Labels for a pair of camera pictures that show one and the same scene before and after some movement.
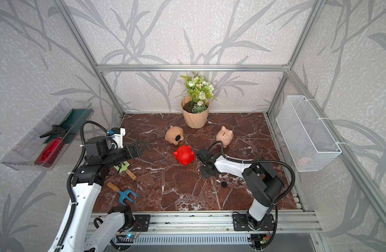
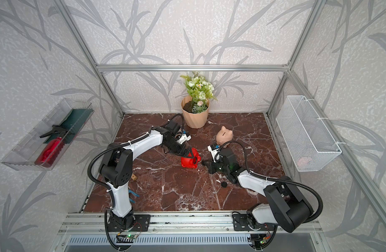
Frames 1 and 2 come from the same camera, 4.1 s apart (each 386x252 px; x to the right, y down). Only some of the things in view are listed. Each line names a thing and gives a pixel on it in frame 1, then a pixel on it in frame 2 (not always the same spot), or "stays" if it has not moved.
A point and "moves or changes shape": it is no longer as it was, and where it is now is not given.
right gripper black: x=203 y=175 -> x=210 y=166
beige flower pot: x=194 y=120 stays
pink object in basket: x=302 y=162 stays
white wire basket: x=309 y=143 stays
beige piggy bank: x=225 y=135 stays
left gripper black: x=136 y=153 -> x=181 y=151
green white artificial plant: x=200 y=90 stays
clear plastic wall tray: x=38 y=150 stays
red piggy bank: x=185 y=155 moves or changes shape
